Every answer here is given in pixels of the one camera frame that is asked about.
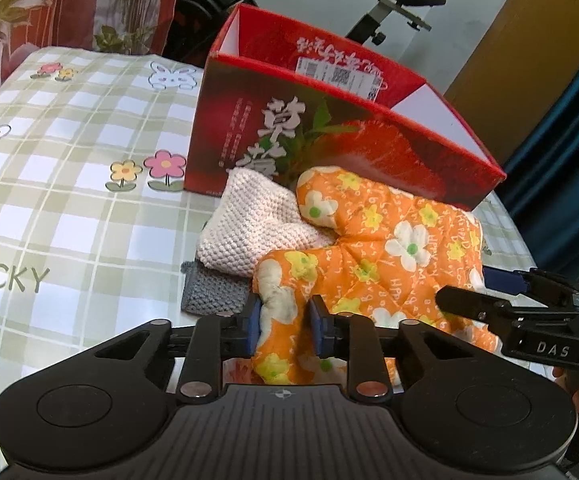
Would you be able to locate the orange floral quilted cloth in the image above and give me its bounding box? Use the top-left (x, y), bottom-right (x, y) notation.
top-left (227, 166), bottom-right (498, 385)

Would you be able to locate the grey knitted cloth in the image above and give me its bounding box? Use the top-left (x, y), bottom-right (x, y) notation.
top-left (181, 260), bottom-right (251, 316)

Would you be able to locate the teal blue curtain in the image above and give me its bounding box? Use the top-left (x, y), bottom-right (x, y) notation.
top-left (495, 70), bottom-right (579, 281)

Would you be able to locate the pink knitted cloth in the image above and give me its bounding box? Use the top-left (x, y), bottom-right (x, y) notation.
top-left (196, 168), bottom-right (335, 278)

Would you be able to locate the green checked bunny tablecloth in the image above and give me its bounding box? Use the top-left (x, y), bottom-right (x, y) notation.
top-left (0, 45), bottom-right (538, 480)

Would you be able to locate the red strawberry cardboard box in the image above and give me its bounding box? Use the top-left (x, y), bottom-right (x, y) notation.
top-left (185, 3), bottom-right (505, 209)

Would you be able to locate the black exercise bike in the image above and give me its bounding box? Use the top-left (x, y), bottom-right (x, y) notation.
top-left (161, 0), bottom-right (447, 61)

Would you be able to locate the red floral curtain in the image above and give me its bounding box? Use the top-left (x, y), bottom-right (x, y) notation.
top-left (0, 0), bottom-right (185, 116)

